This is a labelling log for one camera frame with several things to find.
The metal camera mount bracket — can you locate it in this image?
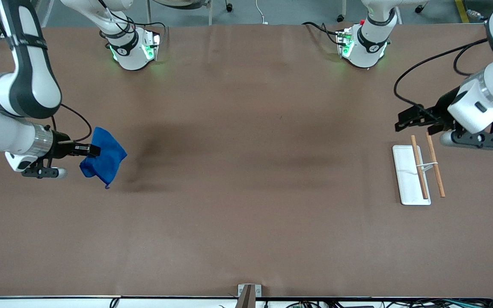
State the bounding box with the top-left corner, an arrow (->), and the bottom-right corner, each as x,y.
238,284 -> 262,308

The white floor cable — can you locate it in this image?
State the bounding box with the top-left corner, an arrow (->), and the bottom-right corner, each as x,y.
255,0 -> 269,25

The black base cable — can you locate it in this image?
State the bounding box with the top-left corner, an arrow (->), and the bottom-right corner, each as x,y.
302,21 -> 342,46
101,0 -> 166,41

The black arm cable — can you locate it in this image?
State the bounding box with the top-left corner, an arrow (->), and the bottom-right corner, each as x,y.
393,38 -> 489,113
51,104 -> 92,143

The black right base cable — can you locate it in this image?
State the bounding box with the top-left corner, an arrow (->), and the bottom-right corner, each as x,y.
101,0 -> 166,41

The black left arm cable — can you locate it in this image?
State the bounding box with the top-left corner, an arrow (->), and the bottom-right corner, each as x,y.
393,38 -> 489,113

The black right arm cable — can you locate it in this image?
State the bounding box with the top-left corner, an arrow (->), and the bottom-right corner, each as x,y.
51,104 -> 92,143

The black left base cable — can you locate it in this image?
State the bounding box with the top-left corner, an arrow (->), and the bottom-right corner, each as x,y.
302,21 -> 342,46

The white rack with wooden rods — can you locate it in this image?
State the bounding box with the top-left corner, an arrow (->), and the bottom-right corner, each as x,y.
392,132 -> 446,206

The blue microfibre towel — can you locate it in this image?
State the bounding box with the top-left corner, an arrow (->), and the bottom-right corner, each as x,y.
79,126 -> 128,190

